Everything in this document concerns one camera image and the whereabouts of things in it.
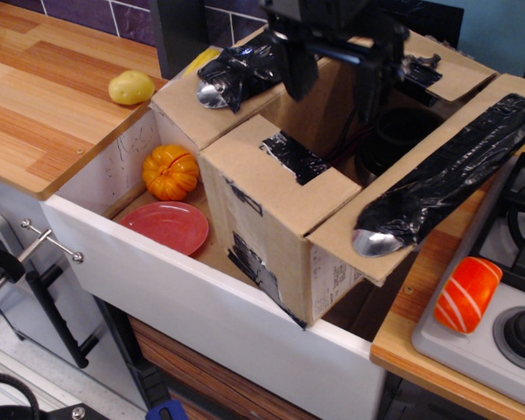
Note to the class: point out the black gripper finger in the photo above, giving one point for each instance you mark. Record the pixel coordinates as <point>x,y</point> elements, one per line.
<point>380,68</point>
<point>296,65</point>

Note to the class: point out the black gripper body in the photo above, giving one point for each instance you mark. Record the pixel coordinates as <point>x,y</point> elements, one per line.
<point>351,31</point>

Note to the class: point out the cardboard box with taped flaps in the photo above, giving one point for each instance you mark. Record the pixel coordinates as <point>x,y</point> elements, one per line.
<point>294,235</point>

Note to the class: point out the black round container in box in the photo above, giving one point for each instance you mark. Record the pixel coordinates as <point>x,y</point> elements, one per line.
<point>396,132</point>

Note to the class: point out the yellow toy banana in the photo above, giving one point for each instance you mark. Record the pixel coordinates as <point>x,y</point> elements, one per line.
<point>201,60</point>

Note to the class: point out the metal spoon on left flap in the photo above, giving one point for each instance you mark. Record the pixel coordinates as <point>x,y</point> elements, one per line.
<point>209,97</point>

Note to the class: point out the metal spoon on flap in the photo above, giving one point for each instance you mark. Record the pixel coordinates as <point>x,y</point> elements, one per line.
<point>209,97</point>
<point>371,244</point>

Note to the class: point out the black stand behind box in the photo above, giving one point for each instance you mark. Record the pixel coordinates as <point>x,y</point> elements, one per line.
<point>182,29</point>

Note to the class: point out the metal spoon on right flap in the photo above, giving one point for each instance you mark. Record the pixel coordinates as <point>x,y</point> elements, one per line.
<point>371,244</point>

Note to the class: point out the orange toy pumpkin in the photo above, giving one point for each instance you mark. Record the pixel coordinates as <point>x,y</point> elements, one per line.
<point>170,172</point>

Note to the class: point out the yellow toy potato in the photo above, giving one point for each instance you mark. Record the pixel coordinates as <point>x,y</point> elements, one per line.
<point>131,87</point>

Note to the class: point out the red plastic plate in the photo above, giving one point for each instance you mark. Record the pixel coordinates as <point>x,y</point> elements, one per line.
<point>176,225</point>

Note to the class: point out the salmon sushi toy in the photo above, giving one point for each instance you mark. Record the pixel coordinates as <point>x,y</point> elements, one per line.
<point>467,293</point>

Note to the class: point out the white sink basin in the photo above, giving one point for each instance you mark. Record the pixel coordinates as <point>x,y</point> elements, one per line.
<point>198,321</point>

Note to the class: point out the toy stove top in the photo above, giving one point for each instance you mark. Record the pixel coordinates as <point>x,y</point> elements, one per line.
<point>495,353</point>

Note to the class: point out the metal clamp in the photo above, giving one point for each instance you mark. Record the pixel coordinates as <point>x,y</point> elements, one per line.
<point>12,267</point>

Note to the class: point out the black oven door handle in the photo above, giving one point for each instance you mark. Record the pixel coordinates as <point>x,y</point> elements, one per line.
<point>39,285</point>

